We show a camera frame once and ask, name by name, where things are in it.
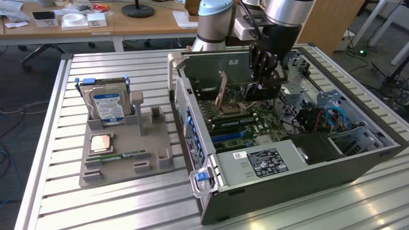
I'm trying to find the black plastic duct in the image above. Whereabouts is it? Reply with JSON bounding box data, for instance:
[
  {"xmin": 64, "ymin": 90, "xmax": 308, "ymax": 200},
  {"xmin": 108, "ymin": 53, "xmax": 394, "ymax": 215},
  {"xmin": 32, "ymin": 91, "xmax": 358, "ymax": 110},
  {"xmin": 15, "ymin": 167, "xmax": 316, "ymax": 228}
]
[{"xmin": 290, "ymin": 132, "xmax": 347, "ymax": 166}]

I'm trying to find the open grey PC case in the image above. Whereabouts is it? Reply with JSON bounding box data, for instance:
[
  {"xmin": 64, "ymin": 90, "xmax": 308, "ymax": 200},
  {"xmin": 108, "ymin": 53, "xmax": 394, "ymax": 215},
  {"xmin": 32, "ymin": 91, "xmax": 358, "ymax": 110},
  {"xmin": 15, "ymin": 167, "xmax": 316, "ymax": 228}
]
[{"xmin": 168, "ymin": 45, "xmax": 403, "ymax": 226}]

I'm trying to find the copper-coloured CPU chip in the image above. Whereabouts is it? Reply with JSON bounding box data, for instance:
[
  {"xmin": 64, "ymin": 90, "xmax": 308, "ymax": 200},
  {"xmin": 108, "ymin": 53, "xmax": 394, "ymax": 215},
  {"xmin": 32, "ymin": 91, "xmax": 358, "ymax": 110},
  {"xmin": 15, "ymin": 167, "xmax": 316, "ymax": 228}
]
[{"xmin": 90, "ymin": 135, "xmax": 114, "ymax": 153}]

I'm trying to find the grey parts rack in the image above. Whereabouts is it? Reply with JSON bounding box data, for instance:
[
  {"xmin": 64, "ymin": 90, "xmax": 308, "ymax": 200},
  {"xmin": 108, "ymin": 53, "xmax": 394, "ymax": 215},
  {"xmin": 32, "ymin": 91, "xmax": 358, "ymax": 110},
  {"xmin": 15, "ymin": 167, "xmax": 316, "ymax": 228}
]
[{"xmin": 79, "ymin": 92, "xmax": 176, "ymax": 188}]

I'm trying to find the blue case latch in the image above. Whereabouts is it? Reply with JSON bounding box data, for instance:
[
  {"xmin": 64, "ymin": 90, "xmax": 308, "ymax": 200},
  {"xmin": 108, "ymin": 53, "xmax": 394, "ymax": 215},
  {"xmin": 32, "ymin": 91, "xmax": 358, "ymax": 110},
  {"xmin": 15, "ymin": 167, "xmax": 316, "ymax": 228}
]
[{"xmin": 195, "ymin": 172, "xmax": 210, "ymax": 190}]

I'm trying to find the blue floor cable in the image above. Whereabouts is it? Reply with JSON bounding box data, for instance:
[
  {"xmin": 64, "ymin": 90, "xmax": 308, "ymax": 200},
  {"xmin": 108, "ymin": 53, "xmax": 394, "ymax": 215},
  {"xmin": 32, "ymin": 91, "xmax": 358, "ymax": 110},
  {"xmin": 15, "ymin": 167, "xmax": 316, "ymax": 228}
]
[{"xmin": 0, "ymin": 112, "xmax": 27, "ymax": 207}]

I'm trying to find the CPU socket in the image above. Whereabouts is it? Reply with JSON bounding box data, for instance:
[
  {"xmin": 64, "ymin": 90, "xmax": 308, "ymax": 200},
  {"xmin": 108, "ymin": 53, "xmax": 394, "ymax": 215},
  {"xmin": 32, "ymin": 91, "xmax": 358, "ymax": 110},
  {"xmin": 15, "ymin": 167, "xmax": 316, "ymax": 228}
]
[{"xmin": 220, "ymin": 99, "xmax": 251, "ymax": 118}]

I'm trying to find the silver metal bracket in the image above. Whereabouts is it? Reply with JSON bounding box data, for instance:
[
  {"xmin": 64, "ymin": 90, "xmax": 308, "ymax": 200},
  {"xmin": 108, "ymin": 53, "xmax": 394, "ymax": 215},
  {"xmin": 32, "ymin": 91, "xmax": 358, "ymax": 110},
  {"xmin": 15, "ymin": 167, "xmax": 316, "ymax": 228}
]
[{"xmin": 316, "ymin": 90, "xmax": 350, "ymax": 113}]

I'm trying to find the graphics card with black shroud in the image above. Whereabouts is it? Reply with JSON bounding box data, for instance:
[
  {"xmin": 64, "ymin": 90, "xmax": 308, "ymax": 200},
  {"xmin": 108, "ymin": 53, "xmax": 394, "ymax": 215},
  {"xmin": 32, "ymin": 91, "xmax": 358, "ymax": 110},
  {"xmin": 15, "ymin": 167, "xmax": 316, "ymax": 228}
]
[{"xmin": 215, "ymin": 70, "xmax": 280, "ymax": 118}]

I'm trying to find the grey power supply unit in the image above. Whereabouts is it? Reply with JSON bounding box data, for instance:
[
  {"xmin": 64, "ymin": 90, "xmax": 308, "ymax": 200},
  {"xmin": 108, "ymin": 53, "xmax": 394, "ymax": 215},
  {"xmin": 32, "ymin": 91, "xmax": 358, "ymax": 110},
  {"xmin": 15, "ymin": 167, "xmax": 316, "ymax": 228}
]
[{"xmin": 215, "ymin": 139, "xmax": 311, "ymax": 188}]

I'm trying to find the black expansion slot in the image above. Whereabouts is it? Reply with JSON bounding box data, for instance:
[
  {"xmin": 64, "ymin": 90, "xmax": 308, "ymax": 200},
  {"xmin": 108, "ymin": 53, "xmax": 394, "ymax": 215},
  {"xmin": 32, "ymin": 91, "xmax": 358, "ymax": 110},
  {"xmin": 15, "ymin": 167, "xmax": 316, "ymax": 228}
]
[{"xmin": 210, "ymin": 126, "xmax": 255, "ymax": 138}]

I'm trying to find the white table frame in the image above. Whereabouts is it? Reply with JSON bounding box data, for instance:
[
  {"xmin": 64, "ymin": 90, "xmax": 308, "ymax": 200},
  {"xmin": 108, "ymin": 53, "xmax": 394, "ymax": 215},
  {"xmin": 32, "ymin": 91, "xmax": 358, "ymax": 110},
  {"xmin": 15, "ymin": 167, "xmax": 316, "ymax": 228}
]
[{"xmin": 350, "ymin": 0, "xmax": 409, "ymax": 66}]

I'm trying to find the blue wire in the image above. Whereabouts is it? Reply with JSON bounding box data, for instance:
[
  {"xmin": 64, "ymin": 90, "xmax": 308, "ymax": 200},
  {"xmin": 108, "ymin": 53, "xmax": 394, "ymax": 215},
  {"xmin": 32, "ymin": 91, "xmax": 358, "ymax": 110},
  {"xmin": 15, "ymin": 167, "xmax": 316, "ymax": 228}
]
[{"xmin": 326, "ymin": 106, "xmax": 352, "ymax": 131}]

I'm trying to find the metal disk bay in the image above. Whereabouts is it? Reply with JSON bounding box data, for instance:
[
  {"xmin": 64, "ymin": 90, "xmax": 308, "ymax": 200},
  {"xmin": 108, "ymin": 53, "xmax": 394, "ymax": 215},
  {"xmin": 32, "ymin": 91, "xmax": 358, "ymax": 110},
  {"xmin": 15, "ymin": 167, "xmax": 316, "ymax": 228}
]
[{"xmin": 328, "ymin": 126, "xmax": 384, "ymax": 156}]

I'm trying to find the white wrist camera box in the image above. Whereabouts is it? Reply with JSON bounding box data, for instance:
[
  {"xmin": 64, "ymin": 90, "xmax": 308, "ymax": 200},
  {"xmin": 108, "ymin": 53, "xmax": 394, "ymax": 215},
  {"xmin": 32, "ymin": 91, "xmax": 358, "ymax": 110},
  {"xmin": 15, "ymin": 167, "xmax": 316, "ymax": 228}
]
[{"xmin": 235, "ymin": 16, "xmax": 266, "ymax": 41}]

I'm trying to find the white tape roll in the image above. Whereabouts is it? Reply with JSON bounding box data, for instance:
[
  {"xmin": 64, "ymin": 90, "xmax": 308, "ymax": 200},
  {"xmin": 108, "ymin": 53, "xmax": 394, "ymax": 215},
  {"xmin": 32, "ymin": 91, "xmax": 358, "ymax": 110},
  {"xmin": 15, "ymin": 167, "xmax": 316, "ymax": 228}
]
[{"xmin": 63, "ymin": 13, "xmax": 84, "ymax": 23}]

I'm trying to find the white labelled box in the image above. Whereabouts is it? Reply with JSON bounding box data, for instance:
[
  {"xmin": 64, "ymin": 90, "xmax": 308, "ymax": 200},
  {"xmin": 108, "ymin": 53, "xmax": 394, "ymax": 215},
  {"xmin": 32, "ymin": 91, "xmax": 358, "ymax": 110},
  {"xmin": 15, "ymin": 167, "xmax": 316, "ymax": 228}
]
[{"xmin": 87, "ymin": 12, "xmax": 108, "ymax": 28}]

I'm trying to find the wooden cabinet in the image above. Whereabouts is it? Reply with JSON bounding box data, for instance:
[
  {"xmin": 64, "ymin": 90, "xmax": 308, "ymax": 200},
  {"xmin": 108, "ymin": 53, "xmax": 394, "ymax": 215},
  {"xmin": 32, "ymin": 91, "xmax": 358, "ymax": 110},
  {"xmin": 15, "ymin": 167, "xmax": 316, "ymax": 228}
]
[{"xmin": 296, "ymin": 0, "xmax": 367, "ymax": 56}]

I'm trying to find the perforated metal drive cage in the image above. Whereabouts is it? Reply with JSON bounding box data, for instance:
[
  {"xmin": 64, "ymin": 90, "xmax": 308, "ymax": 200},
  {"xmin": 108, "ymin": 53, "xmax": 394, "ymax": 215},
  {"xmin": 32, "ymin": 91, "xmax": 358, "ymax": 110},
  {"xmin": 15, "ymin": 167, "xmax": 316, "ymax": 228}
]
[{"xmin": 278, "ymin": 53, "xmax": 322, "ymax": 115}]

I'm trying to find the small cardboard box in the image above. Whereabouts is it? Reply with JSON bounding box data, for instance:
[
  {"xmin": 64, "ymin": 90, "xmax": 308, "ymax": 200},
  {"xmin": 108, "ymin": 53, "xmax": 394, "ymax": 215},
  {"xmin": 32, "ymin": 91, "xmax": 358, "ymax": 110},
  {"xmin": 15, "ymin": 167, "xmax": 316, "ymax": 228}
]
[{"xmin": 186, "ymin": 0, "xmax": 202, "ymax": 17}]

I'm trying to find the black and white box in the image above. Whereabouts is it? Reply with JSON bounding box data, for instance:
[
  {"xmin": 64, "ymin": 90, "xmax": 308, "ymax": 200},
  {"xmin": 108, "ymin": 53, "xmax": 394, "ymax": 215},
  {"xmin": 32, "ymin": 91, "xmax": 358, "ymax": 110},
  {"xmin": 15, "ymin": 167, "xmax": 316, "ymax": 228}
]
[{"xmin": 32, "ymin": 11, "xmax": 60, "ymax": 28}]

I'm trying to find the grey floor cable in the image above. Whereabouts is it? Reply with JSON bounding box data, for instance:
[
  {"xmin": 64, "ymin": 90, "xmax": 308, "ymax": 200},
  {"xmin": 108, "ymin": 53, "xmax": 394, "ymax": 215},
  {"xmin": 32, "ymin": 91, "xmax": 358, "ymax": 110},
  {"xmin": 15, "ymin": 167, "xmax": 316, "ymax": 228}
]
[{"xmin": 0, "ymin": 100, "xmax": 48, "ymax": 115}]

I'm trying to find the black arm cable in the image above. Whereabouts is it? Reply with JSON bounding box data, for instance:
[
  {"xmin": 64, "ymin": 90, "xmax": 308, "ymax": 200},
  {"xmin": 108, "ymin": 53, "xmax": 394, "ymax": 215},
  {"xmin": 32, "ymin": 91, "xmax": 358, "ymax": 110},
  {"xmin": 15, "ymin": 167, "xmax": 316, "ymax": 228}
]
[{"xmin": 238, "ymin": 0, "xmax": 271, "ymax": 40}]

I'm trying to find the green motherboard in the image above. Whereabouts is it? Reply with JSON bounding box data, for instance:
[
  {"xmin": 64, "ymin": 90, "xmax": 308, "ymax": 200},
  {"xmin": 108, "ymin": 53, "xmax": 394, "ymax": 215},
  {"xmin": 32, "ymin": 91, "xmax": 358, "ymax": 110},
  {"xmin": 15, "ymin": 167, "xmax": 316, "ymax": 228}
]
[{"xmin": 191, "ymin": 81, "xmax": 299, "ymax": 154}]

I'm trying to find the small red item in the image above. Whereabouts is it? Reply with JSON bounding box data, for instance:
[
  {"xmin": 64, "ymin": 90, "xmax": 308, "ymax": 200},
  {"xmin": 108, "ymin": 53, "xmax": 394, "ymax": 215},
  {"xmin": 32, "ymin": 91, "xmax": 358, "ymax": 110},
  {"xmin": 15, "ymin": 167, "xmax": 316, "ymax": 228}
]
[{"xmin": 92, "ymin": 2, "xmax": 110, "ymax": 13}]

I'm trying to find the flat white box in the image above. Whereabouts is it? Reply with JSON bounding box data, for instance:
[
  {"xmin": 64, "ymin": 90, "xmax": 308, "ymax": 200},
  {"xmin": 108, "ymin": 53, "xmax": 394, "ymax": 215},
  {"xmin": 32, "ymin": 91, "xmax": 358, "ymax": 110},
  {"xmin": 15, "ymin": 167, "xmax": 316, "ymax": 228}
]
[{"xmin": 62, "ymin": 18, "xmax": 91, "ymax": 31}]

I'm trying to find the black wire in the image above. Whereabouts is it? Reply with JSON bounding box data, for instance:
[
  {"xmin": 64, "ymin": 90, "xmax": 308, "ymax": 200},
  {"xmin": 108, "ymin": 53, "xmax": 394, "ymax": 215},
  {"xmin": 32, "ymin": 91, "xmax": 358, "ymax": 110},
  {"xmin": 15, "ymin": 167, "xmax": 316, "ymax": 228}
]
[{"xmin": 279, "ymin": 112, "xmax": 304, "ymax": 135}]

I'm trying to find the blue expansion slot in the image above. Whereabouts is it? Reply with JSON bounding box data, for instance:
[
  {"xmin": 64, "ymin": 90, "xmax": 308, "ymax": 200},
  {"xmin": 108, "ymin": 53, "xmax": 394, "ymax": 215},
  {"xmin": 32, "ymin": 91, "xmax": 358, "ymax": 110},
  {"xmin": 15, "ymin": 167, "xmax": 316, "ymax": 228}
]
[{"xmin": 211, "ymin": 130, "xmax": 250, "ymax": 142}]

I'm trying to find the black stand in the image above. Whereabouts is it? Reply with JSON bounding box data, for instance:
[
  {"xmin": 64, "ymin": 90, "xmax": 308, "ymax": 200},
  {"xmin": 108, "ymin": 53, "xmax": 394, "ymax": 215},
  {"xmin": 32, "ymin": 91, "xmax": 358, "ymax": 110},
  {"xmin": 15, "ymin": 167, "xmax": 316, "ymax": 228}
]
[{"xmin": 371, "ymin": 59, "xmax": 409, "ymax": 101}]

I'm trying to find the clear plastic bag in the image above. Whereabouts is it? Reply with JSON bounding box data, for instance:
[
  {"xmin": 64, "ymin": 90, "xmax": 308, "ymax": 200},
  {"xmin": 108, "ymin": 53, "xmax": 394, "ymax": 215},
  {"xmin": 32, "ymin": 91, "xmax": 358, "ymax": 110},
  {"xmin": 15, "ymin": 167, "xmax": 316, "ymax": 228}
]
[{"xmin": 0, "ymin": 0, "xmax": 32, "ymax": 23}]

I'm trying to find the white wall box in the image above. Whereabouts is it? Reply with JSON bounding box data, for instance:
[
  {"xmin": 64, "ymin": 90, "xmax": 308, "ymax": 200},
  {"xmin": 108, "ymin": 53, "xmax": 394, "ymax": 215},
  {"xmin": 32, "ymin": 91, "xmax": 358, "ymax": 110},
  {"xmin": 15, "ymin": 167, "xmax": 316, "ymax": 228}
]
[{"xmin": 340, "ymin": 30, "xmax": 356, "ymax": 51}]

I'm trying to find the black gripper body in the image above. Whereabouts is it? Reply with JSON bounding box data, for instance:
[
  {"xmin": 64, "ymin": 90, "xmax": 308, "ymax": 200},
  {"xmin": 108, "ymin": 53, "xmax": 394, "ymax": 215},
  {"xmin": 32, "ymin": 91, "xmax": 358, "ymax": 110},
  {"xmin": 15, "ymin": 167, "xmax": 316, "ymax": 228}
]
[{"xmin": 252, "ymin": 23, "xmax": 302, "ymax": 62}]

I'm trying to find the wooden desk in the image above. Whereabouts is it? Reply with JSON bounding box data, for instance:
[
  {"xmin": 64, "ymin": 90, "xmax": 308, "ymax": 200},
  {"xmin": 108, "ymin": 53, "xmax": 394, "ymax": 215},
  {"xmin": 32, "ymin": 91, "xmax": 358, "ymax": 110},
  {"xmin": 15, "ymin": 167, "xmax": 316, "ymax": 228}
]
[{"xmin": 0, "ymin": 0, "xmax": 238, "ymax": 52}]

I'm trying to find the black round lamp base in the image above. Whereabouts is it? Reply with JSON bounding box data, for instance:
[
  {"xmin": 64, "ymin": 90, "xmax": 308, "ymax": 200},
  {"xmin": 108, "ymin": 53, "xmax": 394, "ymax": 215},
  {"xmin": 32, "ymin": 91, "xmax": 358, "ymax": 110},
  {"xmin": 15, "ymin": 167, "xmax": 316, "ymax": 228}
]
[{"xmin": 122, "ymin": 0, "xmax": 156, "ymax": 18}]

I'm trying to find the silver chipset heat sink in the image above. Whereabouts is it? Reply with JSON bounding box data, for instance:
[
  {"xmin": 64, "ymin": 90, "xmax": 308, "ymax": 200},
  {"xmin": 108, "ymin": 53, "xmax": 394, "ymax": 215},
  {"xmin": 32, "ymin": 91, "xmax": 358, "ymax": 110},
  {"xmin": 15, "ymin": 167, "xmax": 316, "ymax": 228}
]
[{"xmin": 255, "ymin": 135, "xmax": 276, "ymax": 145}]

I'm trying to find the stack of white papers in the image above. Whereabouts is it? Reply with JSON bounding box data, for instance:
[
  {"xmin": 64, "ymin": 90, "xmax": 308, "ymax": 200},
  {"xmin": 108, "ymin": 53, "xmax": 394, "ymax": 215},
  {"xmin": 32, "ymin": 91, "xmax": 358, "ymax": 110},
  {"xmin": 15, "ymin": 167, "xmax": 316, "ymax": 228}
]
[{"xmin": 172, "ymin": 11, "xmax": 200, "ymax": 29}]

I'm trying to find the hard disk with blue rails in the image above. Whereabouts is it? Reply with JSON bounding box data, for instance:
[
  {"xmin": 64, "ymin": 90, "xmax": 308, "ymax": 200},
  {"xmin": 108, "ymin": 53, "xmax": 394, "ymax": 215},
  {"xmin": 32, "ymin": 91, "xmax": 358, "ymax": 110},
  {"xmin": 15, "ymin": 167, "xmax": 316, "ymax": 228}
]
[{"xmin": 74, "ymin": 74, "xmax": 132, "ymax": 126}]

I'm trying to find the white paper card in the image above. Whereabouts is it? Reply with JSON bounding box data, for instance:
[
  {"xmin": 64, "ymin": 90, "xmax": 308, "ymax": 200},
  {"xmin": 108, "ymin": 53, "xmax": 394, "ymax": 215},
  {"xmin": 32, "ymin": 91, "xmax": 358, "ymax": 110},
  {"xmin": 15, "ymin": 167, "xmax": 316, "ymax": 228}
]
[{"xmin": 4, "ymin": 21, "xmax": 30, "ymax": 29}]

